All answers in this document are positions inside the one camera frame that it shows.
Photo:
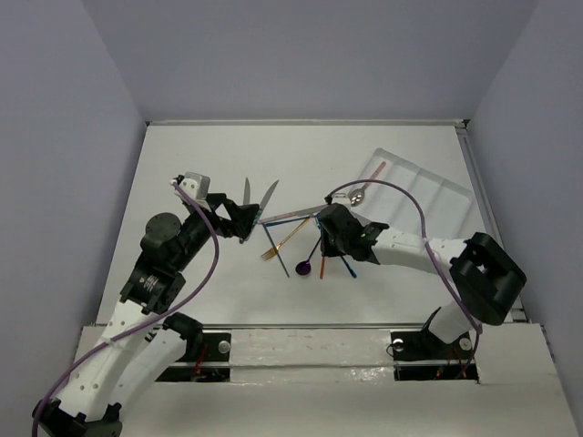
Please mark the blue chopstick horizontal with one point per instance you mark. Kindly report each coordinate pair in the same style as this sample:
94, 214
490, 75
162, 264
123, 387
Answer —
285, 221

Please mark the white divided utensil tray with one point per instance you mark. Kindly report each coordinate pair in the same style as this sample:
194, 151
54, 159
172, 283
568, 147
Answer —
445, 204

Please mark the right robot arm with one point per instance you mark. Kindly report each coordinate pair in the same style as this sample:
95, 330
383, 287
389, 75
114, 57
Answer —
482, 279

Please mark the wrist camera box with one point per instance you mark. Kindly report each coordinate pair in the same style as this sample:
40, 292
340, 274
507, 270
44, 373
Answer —
192, 186
339, 198

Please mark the blue chopstick diagonal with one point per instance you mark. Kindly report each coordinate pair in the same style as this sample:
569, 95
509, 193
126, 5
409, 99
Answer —
273, 251

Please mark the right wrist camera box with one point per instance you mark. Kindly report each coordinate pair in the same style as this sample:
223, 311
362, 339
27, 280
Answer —
339, 198

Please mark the gold fork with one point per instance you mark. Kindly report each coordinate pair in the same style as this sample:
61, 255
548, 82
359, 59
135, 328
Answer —
292, 233

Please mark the silver knife dark handle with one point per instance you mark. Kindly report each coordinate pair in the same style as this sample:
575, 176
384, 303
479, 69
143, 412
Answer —
246, 192

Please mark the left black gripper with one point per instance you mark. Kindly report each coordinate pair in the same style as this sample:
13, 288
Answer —
223, 213

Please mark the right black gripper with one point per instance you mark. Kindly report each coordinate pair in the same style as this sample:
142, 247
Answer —
327, 246

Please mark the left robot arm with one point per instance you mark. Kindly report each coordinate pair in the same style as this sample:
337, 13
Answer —
146, 329

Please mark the silver knife teal handle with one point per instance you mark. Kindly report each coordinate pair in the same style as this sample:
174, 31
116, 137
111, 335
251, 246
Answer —
266, 198

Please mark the silver spoon pink handle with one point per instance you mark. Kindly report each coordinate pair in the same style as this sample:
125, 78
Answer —
357, 195

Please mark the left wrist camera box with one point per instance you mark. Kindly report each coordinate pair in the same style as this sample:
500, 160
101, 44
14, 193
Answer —
192, 186

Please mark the purple spoon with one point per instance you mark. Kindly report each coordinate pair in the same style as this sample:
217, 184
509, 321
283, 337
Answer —
303, 268

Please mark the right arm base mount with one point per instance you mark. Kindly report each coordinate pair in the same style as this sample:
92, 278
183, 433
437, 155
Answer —
414, 361

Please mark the blue fork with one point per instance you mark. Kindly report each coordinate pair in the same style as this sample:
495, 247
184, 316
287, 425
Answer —
343, 259

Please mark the silver knife pink handle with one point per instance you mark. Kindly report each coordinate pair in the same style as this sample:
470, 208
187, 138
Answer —
292, 214

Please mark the aluminium frame rail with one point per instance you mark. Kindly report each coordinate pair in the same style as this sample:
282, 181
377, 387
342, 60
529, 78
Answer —
455, 123

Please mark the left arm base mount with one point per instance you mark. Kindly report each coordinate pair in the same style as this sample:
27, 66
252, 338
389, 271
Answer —
207, 362

